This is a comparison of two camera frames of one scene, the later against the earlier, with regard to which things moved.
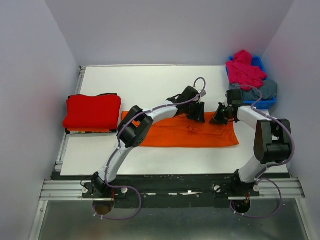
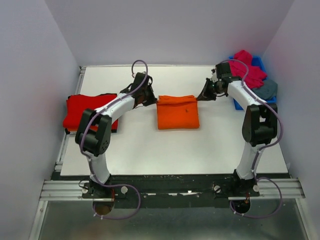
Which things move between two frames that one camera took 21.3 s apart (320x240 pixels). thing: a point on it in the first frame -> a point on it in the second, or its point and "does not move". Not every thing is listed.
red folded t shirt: x=100 y=111 does not move
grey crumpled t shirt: x=269 y=90 does not move
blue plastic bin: x=258 y=62 does not move
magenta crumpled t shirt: x=241 y=71 does not move
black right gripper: x=217 y=119 -> x=205 y=95
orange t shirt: x=125 y=115 -> x=174 y=112
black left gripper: x=199 y=116 -> x=152 y=99
